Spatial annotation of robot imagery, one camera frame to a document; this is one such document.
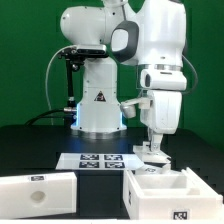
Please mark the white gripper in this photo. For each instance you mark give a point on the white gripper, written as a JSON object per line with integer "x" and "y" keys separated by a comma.
{"x": 161, "y": 115}

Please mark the white cabinet body box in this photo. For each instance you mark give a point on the white cabinet body box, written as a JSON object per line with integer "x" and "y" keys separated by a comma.
{"x": 184, "y": 196}

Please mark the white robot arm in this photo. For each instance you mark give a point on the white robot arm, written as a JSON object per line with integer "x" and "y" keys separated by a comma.
{"x": 151, "y": 39}

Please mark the white cabinet top block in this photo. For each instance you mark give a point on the white cabinet top block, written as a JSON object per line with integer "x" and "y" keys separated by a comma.
{"x": 37, "y": 195}

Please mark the white marker base sheet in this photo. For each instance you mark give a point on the white marker base sheet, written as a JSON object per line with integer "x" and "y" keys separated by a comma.
{"x": 94, "y": 161}

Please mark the white L-shaped obstacle frame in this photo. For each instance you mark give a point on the white L-shaped obstacle frame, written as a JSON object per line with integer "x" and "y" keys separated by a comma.
{"x": 221, "y": 217}

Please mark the black camera stand pole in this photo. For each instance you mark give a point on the black camera stand pole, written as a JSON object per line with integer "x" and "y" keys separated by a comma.
{"x": 70, "y": 69}

